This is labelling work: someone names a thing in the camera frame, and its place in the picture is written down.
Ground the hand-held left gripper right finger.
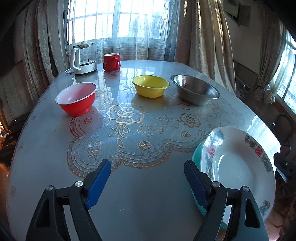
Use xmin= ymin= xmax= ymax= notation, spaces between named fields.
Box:
xmin=184 ymin=159 xmax=270 ymax=241

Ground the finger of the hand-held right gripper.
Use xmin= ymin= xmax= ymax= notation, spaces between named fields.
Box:
xmin=273 ymin=152 xmax=296 ymax=183

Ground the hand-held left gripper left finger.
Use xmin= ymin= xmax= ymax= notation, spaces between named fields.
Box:
xmin=25 ymin=159 xmax=112 ymax=241

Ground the teal plastic plate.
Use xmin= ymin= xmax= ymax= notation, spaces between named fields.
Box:
xmin=191 ymin=138 xmax=229 ymax=230

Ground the large white red-print plate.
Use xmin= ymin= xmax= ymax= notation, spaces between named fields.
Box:
xmin=200 ymin=126 xmax=277 ymax=221

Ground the red plastic bowl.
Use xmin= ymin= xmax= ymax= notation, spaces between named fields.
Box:
xmin=55 ymin=82 xmax=97 ymax=117

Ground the stainless steel bowl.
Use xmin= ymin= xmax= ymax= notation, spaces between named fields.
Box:
xmin=170 ymin=74 xmax=220 ymax=106

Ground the yellow bowl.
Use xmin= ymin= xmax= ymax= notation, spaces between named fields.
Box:
xmin=131 ymin=75 xmax=170 ymax=98

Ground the dark chair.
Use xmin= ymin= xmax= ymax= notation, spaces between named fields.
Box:
xmin=271 ymin=113 xmax=294 ymax=145

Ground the floral lace tablecloth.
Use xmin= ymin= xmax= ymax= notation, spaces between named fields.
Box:
xmin=8 ymin=60 xmax=282 ymax=241

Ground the side window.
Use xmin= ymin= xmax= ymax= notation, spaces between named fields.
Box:
xmin=276 ymin=30 xmax=296 ymax=108

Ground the tied beige curtain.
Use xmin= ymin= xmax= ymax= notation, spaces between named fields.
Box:
xmin=253 ymin=17 xmax=290 ymax=105

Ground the black low stand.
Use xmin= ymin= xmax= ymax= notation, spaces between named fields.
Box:
xmin=8 ymin=115 xmax=27 ymax=133

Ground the red mug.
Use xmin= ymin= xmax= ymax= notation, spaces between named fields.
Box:
xmin=103 ymin=53 xmax=121 ymax=72

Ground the white electric glass kettle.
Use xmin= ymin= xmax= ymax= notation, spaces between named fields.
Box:
xmin=65 ymin=42 xmax=98 ymax=75

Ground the sheer white curtain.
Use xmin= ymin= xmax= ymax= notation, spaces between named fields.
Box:
xmin=67 ymin=0 xmax=186 ymax=63

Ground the large grid window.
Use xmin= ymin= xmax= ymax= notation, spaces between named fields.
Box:
xmin=67 ymin=0 xmax=178 ymax=45

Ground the framed wall picture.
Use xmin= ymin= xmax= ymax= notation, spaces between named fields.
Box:
xmin=225 ymin=0 xmax=252 ymax=28

